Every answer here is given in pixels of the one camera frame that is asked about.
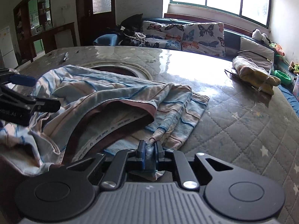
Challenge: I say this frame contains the blue pink striped garment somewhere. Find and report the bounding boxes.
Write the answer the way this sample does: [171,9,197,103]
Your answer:
[1,65,209,176]

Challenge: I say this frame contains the bagged yellow folded clothes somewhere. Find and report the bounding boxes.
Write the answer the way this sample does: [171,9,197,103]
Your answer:
[231,56,281,96]

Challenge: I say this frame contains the white refrigerator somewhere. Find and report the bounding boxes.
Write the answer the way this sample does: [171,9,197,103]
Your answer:
[0,27,18,69]

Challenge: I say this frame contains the grey star quilted mattress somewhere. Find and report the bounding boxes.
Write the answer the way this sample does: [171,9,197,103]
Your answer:
[20,46,298,223]

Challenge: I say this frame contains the dark wooden display cabinet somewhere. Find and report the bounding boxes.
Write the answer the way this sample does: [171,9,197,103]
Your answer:
[13,0,53,61]

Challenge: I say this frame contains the dark wooden door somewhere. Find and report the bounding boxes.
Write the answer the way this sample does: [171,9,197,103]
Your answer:
[76,0,115,46]

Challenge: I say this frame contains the green plastic container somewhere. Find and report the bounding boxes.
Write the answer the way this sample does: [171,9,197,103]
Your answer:
[274,70,292,85]

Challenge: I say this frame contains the low butterfly print pillow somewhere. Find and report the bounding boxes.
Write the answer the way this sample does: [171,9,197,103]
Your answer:
[142,20,185,51]

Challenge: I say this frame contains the large butterfly print pillow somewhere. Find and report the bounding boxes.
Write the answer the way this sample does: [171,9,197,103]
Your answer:
[181,22,226,58]

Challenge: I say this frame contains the blue sofa bench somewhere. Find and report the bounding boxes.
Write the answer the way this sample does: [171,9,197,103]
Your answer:
[93,14,298,113]

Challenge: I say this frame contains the grey plain cushion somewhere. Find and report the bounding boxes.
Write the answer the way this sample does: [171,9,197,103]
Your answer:
[238,37,275,72]

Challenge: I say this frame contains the black bag on sofa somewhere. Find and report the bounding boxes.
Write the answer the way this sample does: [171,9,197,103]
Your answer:
[120,13,143,32]

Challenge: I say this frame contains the colourful plush toys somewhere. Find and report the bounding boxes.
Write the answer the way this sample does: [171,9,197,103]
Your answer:
[288,61,299,75]

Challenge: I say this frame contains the white plush toy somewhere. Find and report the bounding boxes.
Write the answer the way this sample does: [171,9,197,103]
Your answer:
[252,28,270,44]

